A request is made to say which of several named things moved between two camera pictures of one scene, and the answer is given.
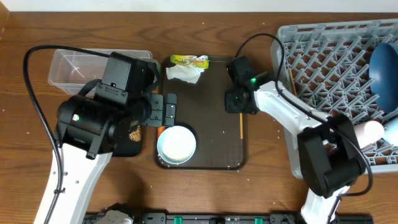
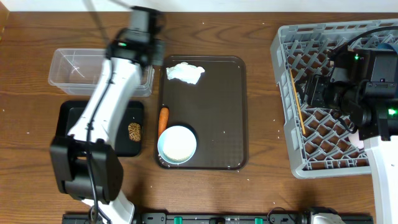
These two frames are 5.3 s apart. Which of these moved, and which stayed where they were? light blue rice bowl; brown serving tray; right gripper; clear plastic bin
Moved: right gripper
Stayed: clear plastic bin; light blue rice bowl; brown serving tray
